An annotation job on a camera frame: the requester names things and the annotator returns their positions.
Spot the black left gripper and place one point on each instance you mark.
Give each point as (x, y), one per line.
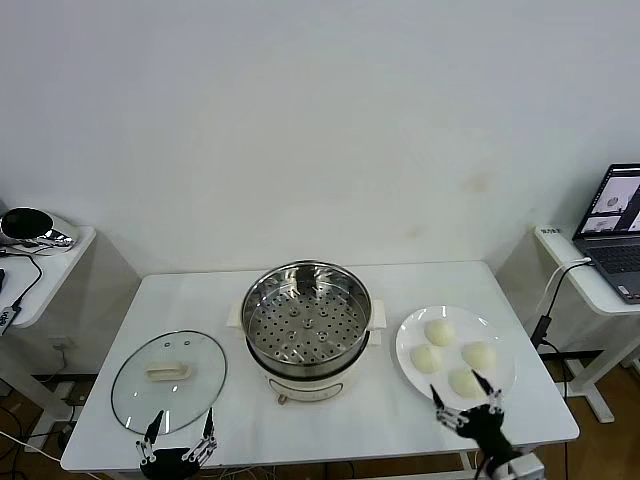
(167, 460)

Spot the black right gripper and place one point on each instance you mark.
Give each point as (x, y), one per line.
(484, 430)

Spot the white steamed baozi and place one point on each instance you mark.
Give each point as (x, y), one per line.
(440, 332)
(426, 358)
(479, 355)
(462, 384)

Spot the round glass pot lid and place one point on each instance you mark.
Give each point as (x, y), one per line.
(195, 370)

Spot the steel steamer pot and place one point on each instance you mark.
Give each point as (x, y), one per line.
(305, 389)

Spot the stainless steel steamer basket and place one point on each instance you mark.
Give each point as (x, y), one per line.
(280, 310)

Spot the white round plate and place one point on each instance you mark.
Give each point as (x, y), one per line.
(502, 350)

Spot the white side table with label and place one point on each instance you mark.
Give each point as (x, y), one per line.
(557, 247)

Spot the small printed label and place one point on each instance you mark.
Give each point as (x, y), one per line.
(550, 231)

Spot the grey open laptop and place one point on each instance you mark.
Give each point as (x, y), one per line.
(610, 255)

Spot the white and black dongle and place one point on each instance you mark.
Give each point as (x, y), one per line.
(6, 317)

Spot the chrome and black headset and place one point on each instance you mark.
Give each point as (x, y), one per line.
(25, 222)

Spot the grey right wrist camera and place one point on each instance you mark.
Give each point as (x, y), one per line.
(527, 467)

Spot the white wall socket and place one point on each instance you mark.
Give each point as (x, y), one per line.
(61, 343)

